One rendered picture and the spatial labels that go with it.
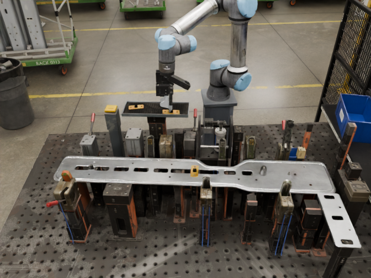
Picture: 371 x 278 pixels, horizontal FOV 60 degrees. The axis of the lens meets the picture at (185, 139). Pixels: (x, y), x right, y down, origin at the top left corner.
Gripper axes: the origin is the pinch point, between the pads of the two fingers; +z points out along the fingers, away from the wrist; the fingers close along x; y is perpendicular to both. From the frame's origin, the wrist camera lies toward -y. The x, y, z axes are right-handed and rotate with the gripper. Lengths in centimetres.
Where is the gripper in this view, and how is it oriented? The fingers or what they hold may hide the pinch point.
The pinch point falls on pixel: (170, 108)
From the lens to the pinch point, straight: 159.0
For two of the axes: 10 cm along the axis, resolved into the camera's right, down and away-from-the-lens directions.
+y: -10.0, 0.0, -0.6
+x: 0.5, 5.7, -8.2
